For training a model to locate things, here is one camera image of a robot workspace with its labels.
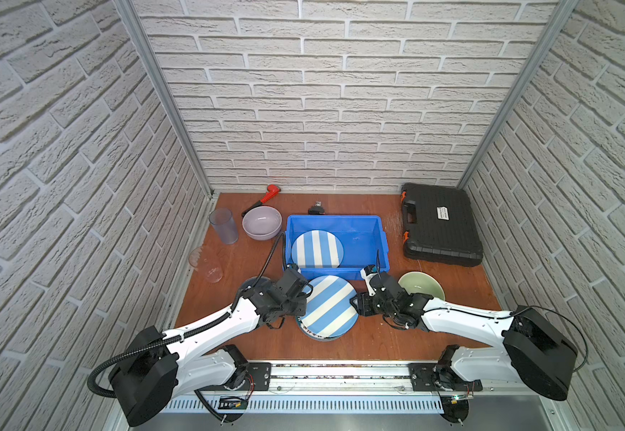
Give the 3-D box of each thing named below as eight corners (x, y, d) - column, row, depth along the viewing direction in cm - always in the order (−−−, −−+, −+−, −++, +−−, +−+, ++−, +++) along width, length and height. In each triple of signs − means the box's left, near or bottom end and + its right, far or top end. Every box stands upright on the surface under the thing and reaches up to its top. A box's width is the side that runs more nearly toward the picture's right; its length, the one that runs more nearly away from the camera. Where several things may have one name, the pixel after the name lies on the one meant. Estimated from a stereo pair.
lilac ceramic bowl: (242, 241, 104) (239, 233, 100) (248, 214, 113) (245, 205, 108) (280, 242, 104) (278, 234, 100) (283, 214, 113) (282, 206, 109)
